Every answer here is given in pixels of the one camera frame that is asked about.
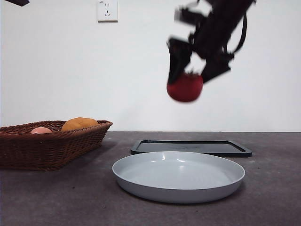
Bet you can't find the grey round plate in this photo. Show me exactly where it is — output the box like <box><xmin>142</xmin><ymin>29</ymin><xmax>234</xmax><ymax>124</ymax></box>
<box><xmin>111</xmin><ymin>151</ymin><xmax>246</xmax><ymax>204</ymax></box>

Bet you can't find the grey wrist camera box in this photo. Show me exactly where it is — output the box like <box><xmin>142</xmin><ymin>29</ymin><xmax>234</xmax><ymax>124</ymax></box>
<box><xmin>174</xmin><ymin>6</ymin><xmax>197</xmax><ymax>24</ymax></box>

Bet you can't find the pink egg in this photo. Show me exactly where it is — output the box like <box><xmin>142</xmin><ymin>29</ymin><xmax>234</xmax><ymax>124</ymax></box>
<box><xmin>30</xmin><ymin>127</ymin><xmax>53</xmax><ymax>134</ymax></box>

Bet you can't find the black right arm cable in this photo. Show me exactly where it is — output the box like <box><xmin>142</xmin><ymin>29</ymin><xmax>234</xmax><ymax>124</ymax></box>
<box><xmin>231</xmin><ymin>13</ymin><xmax>249</xmax><ymax>54</ymax></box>

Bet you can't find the black rectangular tray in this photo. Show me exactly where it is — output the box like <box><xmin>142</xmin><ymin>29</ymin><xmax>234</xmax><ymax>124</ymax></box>
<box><xmin>130</xmin><ymin>139</ymin><xmax>253</xmax><ymax>158</ymax></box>

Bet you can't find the brown wicker basket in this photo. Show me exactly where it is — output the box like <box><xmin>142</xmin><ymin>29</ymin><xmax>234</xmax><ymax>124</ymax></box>
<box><xmin>0</xmin><ymin>120</ymin><xmax>113</xmax><ymax>171</ymax></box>

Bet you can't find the white wall socket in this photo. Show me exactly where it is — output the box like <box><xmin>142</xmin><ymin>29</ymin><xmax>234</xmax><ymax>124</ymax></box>
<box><xmin>97</xmin><ymin>0</ymin><xmax>119</xmax><ymax>23</ymax></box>

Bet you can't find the red tomato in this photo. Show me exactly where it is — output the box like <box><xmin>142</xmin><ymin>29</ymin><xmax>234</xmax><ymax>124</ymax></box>
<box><xmin>166</xmin><ymin>70</ymin><xmax>204</xmax><ymax>103</ymax></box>

